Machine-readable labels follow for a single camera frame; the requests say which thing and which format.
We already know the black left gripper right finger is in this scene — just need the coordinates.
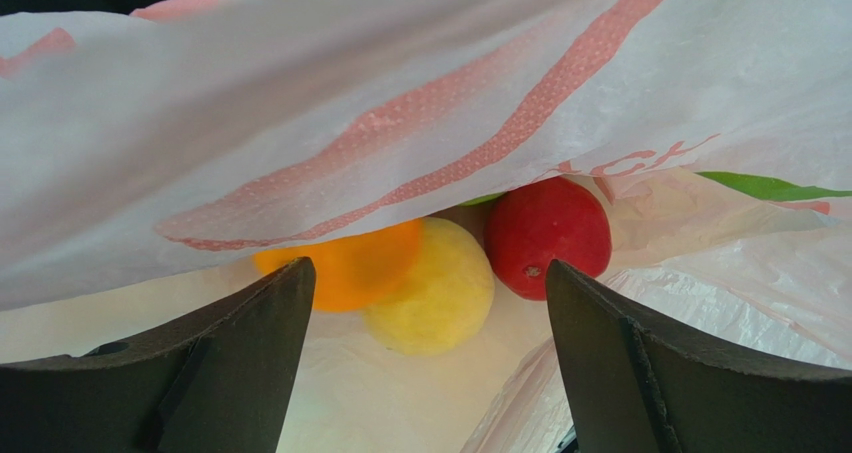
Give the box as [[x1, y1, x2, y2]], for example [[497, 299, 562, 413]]
[[546, 260, 851, 452]]

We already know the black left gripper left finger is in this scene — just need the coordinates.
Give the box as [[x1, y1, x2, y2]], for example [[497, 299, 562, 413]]
[[1, 258, 315, 452]]

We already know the orange fruit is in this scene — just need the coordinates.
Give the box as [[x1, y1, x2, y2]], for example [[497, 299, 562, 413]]
[[252, 219, 424, 313]]

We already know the red pomegranate fruit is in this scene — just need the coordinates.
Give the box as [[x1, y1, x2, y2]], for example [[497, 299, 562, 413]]
[[483, 177, 613, 301]]

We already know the yellow peach fruit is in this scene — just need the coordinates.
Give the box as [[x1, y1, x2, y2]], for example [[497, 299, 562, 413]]
[[363, 217, 495, 356]]

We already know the pink printed plastic bag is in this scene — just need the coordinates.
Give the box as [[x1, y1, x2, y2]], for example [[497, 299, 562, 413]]
[[0, 0, 852, 453]]

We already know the green star fruit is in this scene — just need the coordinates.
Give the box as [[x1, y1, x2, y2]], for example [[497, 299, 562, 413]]
[[459, 192, 505, 207]]

